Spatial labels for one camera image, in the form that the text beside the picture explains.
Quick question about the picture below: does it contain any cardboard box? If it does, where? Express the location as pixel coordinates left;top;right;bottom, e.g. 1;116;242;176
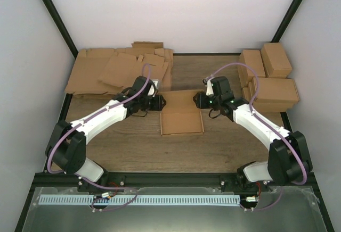
160;90;204;136

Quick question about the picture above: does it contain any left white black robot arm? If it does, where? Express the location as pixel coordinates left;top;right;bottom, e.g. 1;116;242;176
45;76;166;192

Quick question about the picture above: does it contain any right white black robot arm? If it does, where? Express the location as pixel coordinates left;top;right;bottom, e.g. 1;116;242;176
193;76;312;191

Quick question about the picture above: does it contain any folded box front bottom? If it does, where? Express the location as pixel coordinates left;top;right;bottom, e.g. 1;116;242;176
241;87;294;113

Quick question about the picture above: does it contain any folded box back middle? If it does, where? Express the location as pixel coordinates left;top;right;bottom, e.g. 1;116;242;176
237;49;266;88

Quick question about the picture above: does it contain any folded box front top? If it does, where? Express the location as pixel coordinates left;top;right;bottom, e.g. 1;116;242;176
248;78;299;104

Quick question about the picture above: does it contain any folded box back right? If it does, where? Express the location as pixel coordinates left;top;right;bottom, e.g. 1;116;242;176
261;43;292;78

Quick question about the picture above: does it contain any stack of flat cardboard sheets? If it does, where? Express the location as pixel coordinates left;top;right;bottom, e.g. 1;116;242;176
64;42;173;99

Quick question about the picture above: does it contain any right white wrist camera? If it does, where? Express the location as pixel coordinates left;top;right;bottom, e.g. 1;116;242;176
203;77;214;96

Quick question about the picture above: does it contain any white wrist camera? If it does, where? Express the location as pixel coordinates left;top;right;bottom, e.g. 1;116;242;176
203;77;214;96
148;79;160;97

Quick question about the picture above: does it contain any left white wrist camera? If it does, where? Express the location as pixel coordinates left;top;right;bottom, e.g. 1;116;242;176
148;79;160;97

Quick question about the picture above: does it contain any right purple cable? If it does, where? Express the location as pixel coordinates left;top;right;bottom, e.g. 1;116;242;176
206;61;307;212

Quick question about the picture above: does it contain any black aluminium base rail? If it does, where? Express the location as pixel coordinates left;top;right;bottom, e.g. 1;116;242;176
34;172;315;193

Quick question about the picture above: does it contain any light blue slotted cable duct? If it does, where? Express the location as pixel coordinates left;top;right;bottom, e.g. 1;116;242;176
38;194;240;207

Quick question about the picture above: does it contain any right black frame post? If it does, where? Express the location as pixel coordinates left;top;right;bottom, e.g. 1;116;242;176
271;0;303;43

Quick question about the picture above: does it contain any black frame post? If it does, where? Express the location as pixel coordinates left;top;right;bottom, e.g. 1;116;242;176
271;0;303;43
42;0;78;58

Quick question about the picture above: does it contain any left black frame post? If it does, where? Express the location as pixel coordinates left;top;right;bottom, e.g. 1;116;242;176
42;0;78;58

